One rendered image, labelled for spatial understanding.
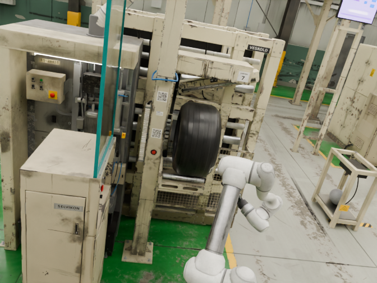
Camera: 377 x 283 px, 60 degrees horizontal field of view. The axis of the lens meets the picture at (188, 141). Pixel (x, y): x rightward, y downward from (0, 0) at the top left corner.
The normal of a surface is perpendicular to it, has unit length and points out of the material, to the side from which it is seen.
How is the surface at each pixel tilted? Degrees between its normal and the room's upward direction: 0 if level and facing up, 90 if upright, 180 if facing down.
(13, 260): 0
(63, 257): 90
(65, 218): 90
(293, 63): 90
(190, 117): 38
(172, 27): 90
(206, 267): 51
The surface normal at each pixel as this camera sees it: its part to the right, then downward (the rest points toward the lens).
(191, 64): 0.06, 0.40
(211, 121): 0.18, -0.50
